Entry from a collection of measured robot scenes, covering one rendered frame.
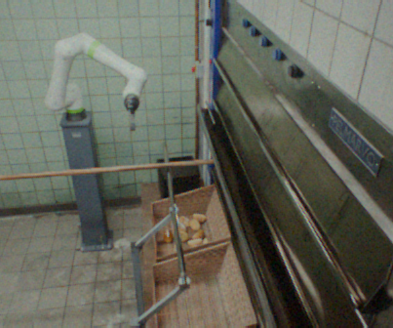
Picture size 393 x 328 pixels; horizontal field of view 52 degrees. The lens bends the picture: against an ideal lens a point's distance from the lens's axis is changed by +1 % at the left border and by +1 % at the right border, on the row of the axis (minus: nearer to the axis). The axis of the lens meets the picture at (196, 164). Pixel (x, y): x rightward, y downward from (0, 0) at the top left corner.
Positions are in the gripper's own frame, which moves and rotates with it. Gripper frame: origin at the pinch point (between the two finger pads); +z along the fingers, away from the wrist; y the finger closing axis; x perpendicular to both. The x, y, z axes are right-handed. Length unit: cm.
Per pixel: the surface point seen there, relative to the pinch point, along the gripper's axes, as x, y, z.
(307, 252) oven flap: -56, -7, 121
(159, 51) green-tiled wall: -23, -4, -114
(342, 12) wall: -55, -78, 116
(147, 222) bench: -4, 90, -17
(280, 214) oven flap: -55, -4, 98
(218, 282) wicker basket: -44, 89, 46
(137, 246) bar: 2, 53, 47
